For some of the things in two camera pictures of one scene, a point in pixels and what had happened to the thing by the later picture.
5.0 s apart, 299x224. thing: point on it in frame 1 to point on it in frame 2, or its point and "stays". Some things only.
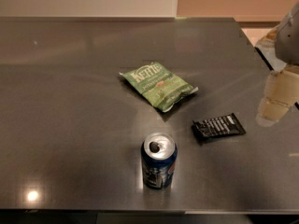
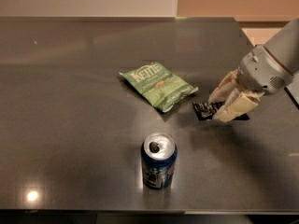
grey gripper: x=288 y=42 to x=263 y=70
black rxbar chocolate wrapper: x=219 y=126 to x=206 y=111
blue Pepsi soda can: x=158 y=153 stays
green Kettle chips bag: x=161 y=85 stays
